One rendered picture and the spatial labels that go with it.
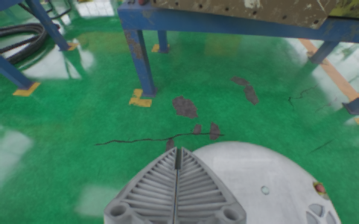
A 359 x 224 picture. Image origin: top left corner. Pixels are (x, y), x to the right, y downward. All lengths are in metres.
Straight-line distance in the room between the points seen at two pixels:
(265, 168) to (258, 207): 0.14
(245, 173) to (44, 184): 1.12
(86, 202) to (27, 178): 0.45
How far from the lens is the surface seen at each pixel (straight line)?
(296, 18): 0.68
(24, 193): 1.26
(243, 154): 0.58
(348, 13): 0.98
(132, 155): 0.96
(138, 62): 0.99
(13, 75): 1.89
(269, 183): 0.66
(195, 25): 0.81
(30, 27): 3.32
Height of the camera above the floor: 0.86
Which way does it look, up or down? 55 degrees down
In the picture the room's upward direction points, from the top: 1 degrees counter-clockwise
